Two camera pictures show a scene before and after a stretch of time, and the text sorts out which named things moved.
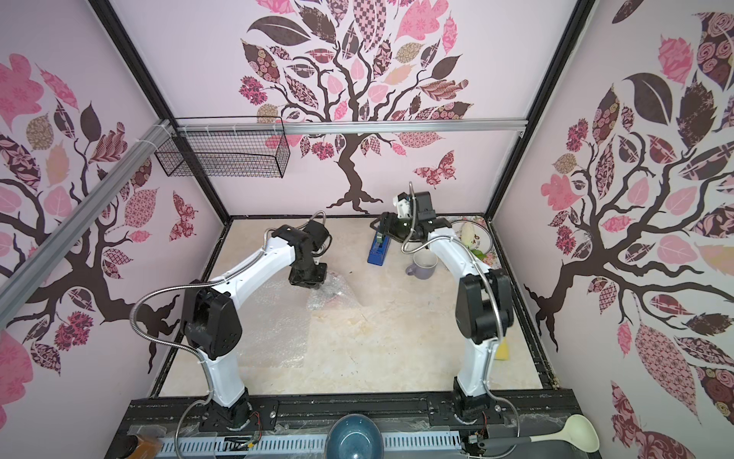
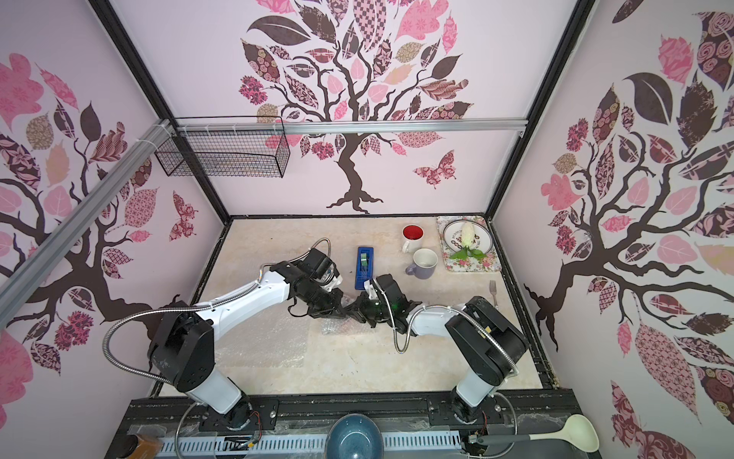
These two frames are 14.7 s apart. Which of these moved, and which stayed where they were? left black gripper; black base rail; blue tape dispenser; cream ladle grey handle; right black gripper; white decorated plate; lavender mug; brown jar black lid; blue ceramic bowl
Moved: blue tape dispenser; left black gripper; right black gripper
Stayed: white decorated plate; blue ceramic bowl; brown jar black lid; black base rail; cream ladle grey handle; lavender mug
